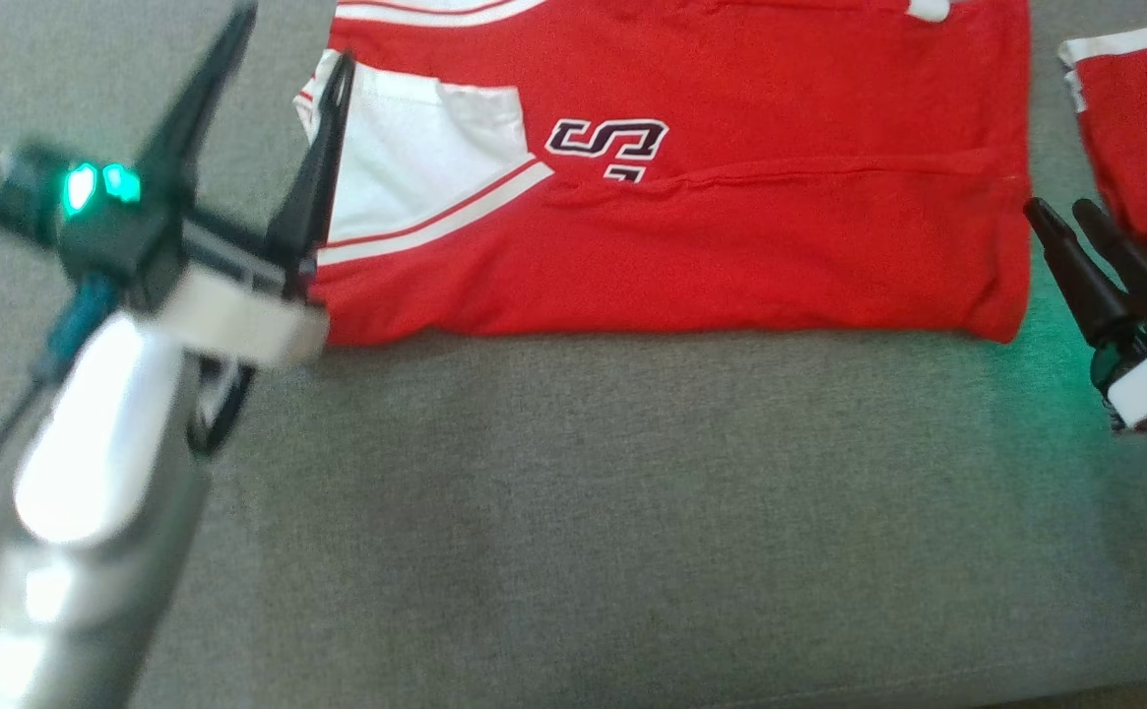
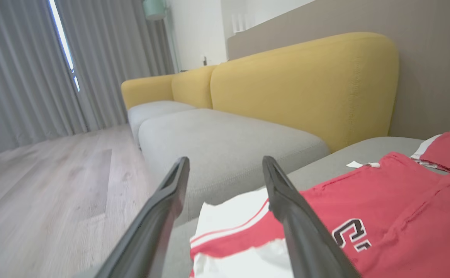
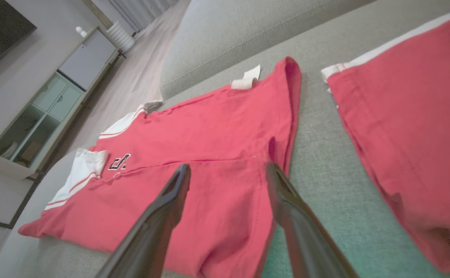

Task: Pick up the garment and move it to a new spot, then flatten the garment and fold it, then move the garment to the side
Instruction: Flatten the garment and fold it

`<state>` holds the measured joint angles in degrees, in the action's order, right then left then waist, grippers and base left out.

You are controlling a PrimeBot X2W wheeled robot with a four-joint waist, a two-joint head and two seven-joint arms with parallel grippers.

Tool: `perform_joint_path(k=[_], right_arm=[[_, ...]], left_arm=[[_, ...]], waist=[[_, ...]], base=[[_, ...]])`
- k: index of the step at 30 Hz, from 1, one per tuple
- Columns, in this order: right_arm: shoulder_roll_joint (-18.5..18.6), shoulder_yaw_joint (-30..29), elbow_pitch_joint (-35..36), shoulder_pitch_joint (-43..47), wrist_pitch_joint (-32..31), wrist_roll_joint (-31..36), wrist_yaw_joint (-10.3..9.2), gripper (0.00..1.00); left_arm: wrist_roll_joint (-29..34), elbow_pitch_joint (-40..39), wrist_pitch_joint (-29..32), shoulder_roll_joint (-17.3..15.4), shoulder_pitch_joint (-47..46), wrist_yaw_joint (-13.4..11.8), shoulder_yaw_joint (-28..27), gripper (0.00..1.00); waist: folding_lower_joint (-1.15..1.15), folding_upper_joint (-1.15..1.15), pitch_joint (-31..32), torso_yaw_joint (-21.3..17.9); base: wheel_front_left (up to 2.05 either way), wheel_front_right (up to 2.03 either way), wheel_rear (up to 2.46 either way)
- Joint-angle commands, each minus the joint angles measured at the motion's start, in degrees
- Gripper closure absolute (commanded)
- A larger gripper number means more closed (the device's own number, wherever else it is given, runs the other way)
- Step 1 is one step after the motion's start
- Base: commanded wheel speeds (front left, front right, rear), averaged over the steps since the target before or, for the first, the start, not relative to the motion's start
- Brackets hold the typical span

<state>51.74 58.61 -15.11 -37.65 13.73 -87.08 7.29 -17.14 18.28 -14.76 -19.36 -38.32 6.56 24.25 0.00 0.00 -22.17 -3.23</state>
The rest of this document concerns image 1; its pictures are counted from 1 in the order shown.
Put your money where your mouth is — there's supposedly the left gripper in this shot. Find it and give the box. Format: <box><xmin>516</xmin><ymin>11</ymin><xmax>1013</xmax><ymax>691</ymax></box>
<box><xmin>0</xmin><ymin>0</ymin><xmax>356</xmax><ymax>368</ymax></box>

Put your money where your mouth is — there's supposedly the red white lettered jersey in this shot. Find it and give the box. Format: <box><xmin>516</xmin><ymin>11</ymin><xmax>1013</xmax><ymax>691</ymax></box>
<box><xmin>294</xmin><ymin>0</ymin><xmax>1035</xmax><ymax>348</ymax></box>

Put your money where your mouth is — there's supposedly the large grey sofa seat cushion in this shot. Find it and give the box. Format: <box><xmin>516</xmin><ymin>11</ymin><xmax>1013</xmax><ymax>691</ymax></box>
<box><xmin>0</xmin><ymin>0</ymin><xmax>1147</xmax><ymax>709</ymax></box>

